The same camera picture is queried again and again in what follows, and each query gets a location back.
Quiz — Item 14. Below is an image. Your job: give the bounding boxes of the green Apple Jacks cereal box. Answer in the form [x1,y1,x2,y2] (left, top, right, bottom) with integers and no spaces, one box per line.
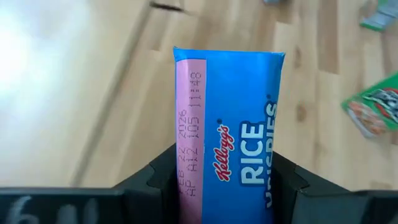
[359,0,398,32]
[341,73,398,139]

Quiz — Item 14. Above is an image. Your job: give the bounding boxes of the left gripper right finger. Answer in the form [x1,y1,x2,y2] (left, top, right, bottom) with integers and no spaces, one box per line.
[272,151,355,224]

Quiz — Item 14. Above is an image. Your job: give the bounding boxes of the wooden shelf with black frame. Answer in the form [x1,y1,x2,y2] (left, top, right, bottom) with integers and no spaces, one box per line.
[0,0,185,187]

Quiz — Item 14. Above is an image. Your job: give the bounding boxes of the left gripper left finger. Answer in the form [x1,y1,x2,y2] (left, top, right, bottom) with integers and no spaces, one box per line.
[114,143,180,224]

